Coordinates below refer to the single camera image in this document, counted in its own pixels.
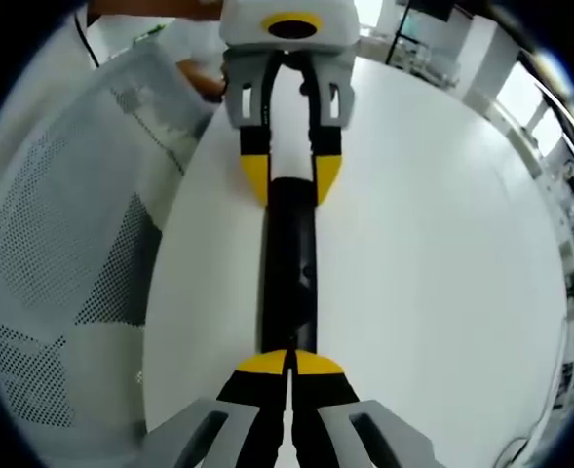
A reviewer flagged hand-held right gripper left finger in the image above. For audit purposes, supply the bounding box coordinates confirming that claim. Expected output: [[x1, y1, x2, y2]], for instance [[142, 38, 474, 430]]
[[139, 348, 292, 468]]

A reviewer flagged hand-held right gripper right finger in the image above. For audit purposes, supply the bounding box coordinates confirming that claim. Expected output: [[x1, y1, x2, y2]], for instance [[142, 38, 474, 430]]
[[289, 349, 447, 468]]

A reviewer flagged black remote control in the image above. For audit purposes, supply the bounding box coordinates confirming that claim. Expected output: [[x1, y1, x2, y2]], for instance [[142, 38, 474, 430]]
[[259, 175, 321, 355]]

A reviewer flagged thin black cable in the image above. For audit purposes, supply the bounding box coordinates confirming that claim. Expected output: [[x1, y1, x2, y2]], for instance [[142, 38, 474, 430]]
[[73, 7, 101, 69]]

